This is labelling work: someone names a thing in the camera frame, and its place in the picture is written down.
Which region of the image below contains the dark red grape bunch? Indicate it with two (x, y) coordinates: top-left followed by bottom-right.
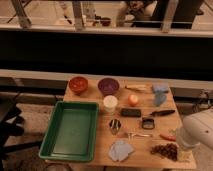
(150, 143), (177, 161)

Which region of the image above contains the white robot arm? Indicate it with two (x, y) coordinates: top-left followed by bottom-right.
(175, 109), (213, 162)

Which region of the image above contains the red chili pepper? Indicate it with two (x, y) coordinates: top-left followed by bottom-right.
(160, 134), (176, 142)

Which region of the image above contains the small black metal tin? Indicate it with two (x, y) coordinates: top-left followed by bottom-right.
(142, 117), (155, 130)

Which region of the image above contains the silver metal peeler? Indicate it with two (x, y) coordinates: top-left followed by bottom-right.
(127, 133), (153, 138)

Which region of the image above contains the light blue folded cloth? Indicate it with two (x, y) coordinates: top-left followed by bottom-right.
(108, 140), (134, 162)

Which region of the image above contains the black rectangular sponge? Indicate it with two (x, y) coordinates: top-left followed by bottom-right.
(121, 108), (141, 117)

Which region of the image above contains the orange round fruit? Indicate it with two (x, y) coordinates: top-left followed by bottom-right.
(128, 94), (139, 107)

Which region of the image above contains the metal measuring cup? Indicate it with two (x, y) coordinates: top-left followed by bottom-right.
(109, 119), (121, 135)

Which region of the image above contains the beige wooden utensil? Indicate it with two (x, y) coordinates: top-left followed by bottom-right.
(125, 84), (149, 91)

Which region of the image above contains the white plastic cup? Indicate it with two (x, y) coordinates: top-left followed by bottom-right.
(103, 95), (118, 113)

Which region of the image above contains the purple bowl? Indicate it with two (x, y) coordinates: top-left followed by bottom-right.
(98, 78), (120, 96)

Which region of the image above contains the green plastic tray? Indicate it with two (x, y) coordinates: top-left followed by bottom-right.
(39, 101), (99, 162)

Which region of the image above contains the red-orange bowl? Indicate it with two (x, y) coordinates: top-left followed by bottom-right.
(69, 76), (88, 94)

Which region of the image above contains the black office chair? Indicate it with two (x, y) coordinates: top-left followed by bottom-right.
(0, 95), (41, 171)

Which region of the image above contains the black handled knife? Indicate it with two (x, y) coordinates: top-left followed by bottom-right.
(150, 110), (175, 117)

